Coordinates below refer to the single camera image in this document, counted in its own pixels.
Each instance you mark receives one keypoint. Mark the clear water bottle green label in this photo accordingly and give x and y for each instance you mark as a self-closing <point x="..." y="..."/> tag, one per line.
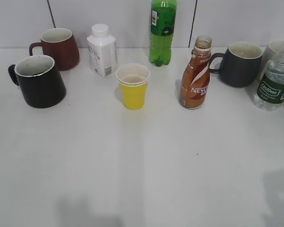
<point x="269" y="95"/>

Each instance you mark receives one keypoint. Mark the brown coffee drink bottle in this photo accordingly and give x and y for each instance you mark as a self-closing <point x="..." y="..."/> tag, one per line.
<point x="196" y="77"/>

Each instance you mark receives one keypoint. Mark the black ceramic mug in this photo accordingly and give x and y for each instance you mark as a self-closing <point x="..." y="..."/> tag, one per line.
<point x="39" y="80"/>

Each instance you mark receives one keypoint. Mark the green soda bottle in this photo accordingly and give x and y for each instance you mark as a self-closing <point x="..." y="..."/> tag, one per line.
<point x="162" y="23"/>

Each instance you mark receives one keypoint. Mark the white milk carton bottle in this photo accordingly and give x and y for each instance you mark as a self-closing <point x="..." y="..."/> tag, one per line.
<point x="102" y="50"/>

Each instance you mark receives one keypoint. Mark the white ceramic mug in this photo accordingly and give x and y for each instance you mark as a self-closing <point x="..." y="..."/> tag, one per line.
<point x="269" y="52"/>

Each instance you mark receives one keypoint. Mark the dark grey ceramic mug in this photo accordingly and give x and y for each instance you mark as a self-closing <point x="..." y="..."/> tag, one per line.
<point x="240" y="64"/>

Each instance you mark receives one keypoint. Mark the dark red ceramic mug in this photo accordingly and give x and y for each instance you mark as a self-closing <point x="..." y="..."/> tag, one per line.
<point x="60" y="44"/>

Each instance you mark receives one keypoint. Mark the yellow paper cup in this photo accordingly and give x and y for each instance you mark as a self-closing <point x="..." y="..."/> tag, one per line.
<point x="133" y="80"/>

